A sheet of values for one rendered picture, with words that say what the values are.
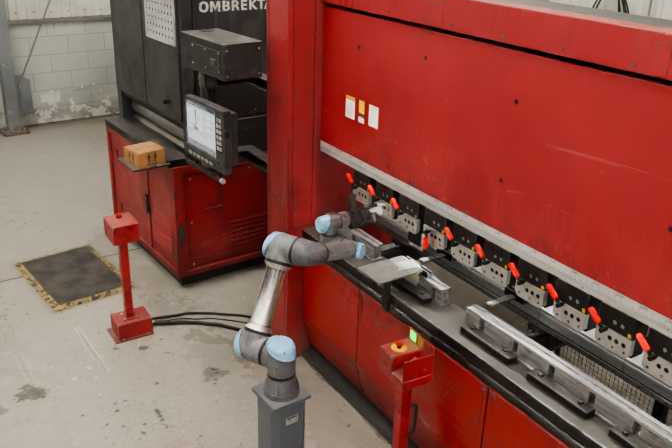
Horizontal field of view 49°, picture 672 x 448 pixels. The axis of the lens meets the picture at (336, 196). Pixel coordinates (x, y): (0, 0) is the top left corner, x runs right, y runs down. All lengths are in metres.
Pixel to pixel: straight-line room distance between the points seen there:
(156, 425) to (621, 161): 2.78
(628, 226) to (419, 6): 1.31
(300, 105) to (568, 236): 1.78
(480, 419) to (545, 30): 1.65
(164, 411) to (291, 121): 1.75
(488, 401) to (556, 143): 1.15
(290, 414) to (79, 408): 1.68
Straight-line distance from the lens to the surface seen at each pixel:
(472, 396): 3.34
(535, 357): 3.15
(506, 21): 2.90
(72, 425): 4.34
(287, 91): 3.95
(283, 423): 3.09
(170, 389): 4.48
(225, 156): 4.01
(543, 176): 2.86
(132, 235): 4.63
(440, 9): 3.17
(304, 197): 4.20
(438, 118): 3.26
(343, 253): 3.18
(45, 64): 9.68
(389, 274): 3.52
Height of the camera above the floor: 2.62
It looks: 22 degrees down
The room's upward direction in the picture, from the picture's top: 2 degrees clockwise
